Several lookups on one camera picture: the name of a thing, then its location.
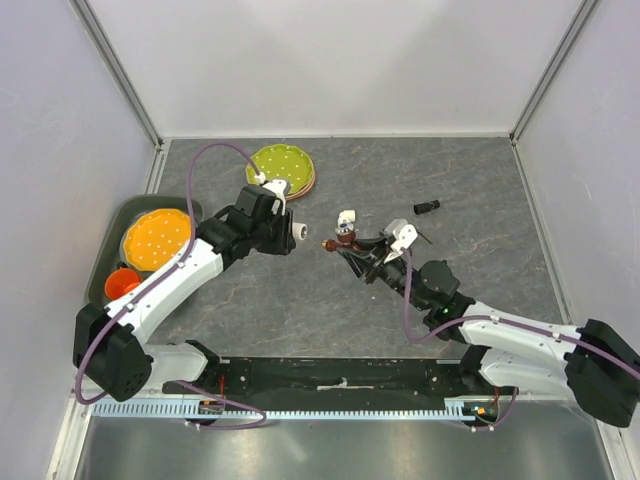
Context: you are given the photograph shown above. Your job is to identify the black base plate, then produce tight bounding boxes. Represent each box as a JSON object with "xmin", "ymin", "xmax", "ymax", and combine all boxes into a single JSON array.
[{"xmin": 195, "ymin": 357, "xmax": 513, "ymax": 413}]

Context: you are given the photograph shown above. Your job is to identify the orange plastic cup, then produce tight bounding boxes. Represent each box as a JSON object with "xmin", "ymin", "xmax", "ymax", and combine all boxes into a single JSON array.
[{"xmin": 104, "ymin": 268, "xmax": 141, "ymax": 300}]

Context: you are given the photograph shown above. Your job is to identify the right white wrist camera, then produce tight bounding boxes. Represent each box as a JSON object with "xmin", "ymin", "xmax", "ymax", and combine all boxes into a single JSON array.
[{"xmin": 383, "ymin": 219, "xmax": 418, "ymax": 254}]

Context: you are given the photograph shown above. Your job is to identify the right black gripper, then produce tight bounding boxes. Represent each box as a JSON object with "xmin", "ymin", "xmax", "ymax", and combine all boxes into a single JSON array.
[{"xmin": 336, "ymin": 235, "xmax": 428, "ymax": 311}]

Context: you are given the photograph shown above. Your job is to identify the bronze metal faucet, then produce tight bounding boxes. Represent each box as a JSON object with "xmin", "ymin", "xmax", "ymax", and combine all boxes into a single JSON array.
[{"xmin": 416, "ymin": 227, "xmax": 434, "ymax": 245}]

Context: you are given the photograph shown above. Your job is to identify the dark green tray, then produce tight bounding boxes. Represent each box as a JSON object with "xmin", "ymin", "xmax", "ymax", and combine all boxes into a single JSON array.
[{"xmin": 85, "ymin": 194, "xmax": 187, "ymax": 307}]

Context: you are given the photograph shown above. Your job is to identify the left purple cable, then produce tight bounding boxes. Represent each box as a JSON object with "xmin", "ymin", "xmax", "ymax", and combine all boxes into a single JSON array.
[{"xmin": 73, "ymin": 142, "xmax": 269, "ymax": 431}]

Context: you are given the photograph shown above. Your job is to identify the green dotted plate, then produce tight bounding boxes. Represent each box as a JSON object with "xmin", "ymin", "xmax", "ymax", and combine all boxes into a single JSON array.
[{"xmin": 251, "ymin": 144, "xmax": 315, "ymax": 196}]

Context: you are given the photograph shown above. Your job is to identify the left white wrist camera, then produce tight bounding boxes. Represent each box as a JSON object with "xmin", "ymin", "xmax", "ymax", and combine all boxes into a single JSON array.
[{"xmin": 253, "ymin": 172, "xmax": 291, "ymax": 204}]

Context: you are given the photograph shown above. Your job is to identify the orange dotted plate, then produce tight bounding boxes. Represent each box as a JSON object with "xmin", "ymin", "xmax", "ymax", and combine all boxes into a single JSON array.
[{"xmin": 121, "ymin": 208, "xmax": 191, "ymax": 272}]

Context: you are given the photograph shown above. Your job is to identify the pink plate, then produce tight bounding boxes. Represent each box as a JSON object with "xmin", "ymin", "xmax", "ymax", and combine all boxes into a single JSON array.
[{"xmin": 287, "ymin": 172, "xmax": 318, "ymax": 200}]

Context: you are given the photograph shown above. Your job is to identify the black cylindrical pipe piece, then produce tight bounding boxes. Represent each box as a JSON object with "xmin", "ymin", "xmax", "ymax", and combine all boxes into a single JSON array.
[{"xmin": 413, "ymin": 200, "xmax": 441, "ymax": 215}]

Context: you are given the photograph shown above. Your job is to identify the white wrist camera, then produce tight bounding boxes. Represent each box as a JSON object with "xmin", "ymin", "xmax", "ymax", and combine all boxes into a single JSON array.
[
  {"xmin": 383, "ymin": 219, "xmax": 418, "ymax": 254},
  {"xmin": 253, "ymin": 172, "xmax": 291, "ymax": 204}
]

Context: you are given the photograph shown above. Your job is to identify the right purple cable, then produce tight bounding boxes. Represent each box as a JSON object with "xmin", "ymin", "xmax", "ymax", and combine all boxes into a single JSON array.
[{"xmin": 402, "ymin": 249, "xmax": 640, "ymax": 434}]

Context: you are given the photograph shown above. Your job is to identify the white elbow pipe fitting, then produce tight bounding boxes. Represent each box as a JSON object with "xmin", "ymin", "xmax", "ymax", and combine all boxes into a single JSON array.
[{"xmin": 292, "ymin": 222, "xmax": 308, "ymax": 242}]

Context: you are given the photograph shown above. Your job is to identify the slotted cable duct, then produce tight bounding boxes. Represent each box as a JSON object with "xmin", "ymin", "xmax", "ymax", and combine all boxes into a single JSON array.
[{"xmin": 92, "ymin": 398, "xmax": 497, "ymax": 421}]

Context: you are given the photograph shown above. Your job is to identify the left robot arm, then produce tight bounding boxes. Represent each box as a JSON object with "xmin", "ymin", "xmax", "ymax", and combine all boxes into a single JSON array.
[{"xmin": 72, "ymin": 179, "xmax": 306, "ymax": 402}]

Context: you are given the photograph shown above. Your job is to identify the dark green plate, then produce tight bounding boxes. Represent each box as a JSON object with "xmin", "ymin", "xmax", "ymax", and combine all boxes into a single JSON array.
[{"xmin": 116, "ymin": 250, "xmax": 151, "ymax": 279}]

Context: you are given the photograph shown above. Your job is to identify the second white elbow fitting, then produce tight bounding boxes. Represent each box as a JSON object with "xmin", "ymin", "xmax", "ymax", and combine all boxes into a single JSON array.
[{"xmin": 337, "ymin": 209, "xmax": 356, "ymax": 229}]

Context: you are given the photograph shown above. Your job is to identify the brown wooden plate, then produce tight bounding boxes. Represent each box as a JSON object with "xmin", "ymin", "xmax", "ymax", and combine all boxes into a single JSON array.
[{"xmin": 284, "ymin": 177, "xmax": 318, "ymax": 203}]

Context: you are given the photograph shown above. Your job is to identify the purple cable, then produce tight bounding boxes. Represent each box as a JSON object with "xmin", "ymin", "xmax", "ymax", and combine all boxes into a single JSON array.
[
  {"xmin": 73, "ymin": 142, "xmax": 269, "ymax": 431},
  {"xmin": 402, "ymin": 249, "xmax": 640, "ymax": 434}
]

